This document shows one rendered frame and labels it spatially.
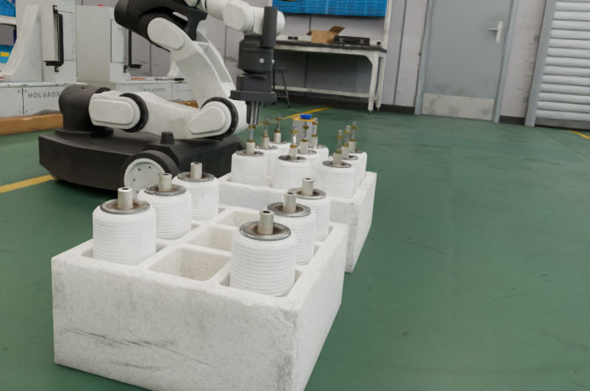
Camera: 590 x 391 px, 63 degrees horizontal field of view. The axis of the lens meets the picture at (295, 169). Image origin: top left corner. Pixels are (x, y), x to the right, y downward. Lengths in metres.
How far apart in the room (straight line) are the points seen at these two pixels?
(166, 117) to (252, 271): 1.14
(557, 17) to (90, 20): 4.85
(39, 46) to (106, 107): 1.74
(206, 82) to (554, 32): 5.14
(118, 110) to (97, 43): 2.16
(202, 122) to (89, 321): 0.95
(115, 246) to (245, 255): 0.21
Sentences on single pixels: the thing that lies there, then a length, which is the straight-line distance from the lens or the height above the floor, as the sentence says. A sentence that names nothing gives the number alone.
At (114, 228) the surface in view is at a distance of 0.78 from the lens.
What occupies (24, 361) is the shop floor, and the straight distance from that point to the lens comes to 0.93.
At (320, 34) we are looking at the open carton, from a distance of 6.03.
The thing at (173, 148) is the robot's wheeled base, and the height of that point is 0.21.
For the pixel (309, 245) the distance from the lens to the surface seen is 0.81.
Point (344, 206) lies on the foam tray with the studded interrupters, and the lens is 1.17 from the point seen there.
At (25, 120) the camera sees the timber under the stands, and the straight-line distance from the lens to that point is 3.15.
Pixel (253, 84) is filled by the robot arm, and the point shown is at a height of 0.43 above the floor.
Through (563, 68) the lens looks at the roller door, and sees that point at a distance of 6.35.
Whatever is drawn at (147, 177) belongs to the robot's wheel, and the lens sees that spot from 1.56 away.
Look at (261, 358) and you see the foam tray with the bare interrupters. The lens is 0.70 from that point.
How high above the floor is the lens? 0.49
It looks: 12 degrees down
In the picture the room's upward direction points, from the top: 4 degrees clockwise
